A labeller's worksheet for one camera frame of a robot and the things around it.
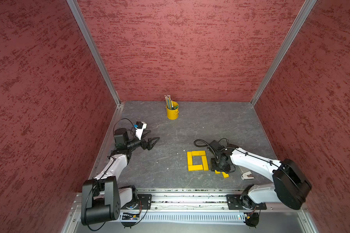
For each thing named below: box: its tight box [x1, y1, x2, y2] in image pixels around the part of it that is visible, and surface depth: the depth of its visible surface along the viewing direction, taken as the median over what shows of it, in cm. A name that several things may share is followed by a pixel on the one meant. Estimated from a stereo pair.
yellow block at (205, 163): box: [201, 155, 210, 171], surface depth 89 cm
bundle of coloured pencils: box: [164, 94, 174, 110], surface depth 105 cm
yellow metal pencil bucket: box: [165, 100, 180, 120], surface depth 106 cm
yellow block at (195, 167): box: [188, 165, 204, 172], surface depth 87 cm
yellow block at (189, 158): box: [186, 151, 193, 167], surface depth 91 cm
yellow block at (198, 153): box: [191, 150, 206, 157], surface depth 93 cm
